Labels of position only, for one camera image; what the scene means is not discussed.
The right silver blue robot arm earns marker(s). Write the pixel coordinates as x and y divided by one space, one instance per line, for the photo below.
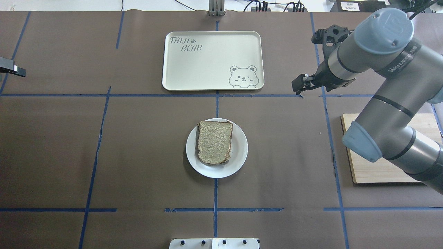
385 43

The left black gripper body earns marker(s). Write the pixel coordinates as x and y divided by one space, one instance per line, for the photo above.
10 67

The black rectangular box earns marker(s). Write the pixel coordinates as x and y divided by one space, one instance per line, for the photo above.
357 6

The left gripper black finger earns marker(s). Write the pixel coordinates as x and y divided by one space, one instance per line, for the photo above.
19 71

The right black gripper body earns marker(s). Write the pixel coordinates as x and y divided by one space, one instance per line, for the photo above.
328 77

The light wooden cutting board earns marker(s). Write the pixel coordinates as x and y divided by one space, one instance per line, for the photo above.
380 166

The white round plate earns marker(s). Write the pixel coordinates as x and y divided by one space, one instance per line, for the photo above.
238 154

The white camera mast with base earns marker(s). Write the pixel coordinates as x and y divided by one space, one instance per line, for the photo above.
215 243

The brown bread slice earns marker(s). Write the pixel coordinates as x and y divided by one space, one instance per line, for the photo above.
214 141

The aluminium frame post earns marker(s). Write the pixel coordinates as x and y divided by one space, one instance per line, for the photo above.
216 8

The cream bear serving tray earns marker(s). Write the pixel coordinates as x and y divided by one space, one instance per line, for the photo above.
213 60

